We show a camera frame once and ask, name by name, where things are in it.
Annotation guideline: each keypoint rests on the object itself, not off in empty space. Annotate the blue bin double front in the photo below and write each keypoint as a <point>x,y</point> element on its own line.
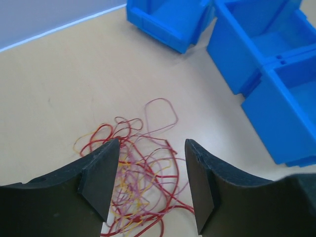
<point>266,51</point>

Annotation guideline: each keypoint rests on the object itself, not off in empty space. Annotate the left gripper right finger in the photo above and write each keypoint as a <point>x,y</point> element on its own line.
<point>229,202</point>

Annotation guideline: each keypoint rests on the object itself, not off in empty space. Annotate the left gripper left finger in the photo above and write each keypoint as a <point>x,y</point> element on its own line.
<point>72,201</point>

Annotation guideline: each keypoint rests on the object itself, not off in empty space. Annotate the blue bin rear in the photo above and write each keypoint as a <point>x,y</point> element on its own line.
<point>175,23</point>

